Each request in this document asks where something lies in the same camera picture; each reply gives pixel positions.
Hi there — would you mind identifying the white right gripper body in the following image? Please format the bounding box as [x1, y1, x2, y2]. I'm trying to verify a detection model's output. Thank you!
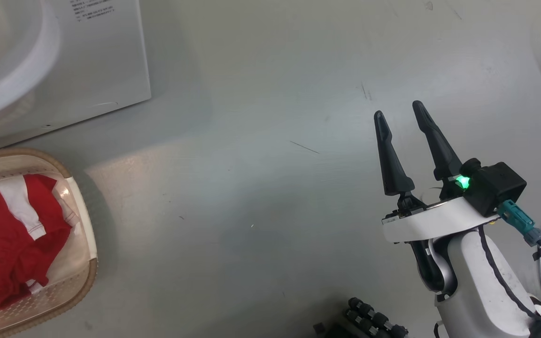
[382, 177, 501, 245]

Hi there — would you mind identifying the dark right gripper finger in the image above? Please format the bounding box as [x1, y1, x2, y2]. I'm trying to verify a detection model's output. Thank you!
[374, 110, 416, 197]
[412, 100, 464, 183]

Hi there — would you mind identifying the white washing machine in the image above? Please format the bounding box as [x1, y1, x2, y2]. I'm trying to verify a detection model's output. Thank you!
[0, 0, 152, 148]

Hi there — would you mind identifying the cream perforated laundry basket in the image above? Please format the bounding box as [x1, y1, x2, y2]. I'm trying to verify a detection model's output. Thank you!
[0, 148, 99, 338]

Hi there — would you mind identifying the right camera cable teal plug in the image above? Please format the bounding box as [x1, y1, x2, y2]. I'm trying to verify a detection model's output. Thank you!
[496, 199, 541, 271]

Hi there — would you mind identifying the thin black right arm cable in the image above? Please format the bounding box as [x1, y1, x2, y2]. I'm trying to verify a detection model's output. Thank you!
[479, 227, 541, 338]

